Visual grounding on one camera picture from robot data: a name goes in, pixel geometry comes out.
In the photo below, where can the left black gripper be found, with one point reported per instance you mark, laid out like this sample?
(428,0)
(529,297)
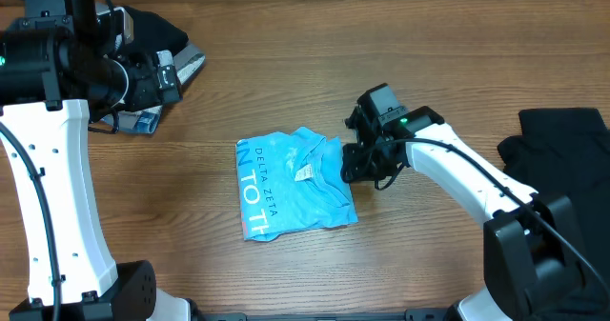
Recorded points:
(149,94)

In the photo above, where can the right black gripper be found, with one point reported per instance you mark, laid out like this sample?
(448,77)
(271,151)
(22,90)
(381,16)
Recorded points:
(355,170)

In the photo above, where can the light blue printed t-shirt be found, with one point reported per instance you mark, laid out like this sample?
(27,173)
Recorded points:
(291,182)

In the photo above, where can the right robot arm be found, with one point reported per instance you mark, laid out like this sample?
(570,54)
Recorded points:
(532,245)

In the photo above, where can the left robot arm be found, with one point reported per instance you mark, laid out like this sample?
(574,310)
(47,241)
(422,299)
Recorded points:
(61,72)

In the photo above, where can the folded blue denim garment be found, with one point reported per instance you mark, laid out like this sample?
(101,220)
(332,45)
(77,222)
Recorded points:
(139,122)

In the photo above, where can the folded grey garment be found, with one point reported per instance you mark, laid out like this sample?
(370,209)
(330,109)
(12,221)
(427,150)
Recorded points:
(188,63)

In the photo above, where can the folded black garment on stack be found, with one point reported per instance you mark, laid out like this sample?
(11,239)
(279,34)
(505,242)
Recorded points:
(152,33)

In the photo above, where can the black garment at right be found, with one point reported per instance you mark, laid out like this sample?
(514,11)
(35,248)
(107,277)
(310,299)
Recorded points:
(566,152)

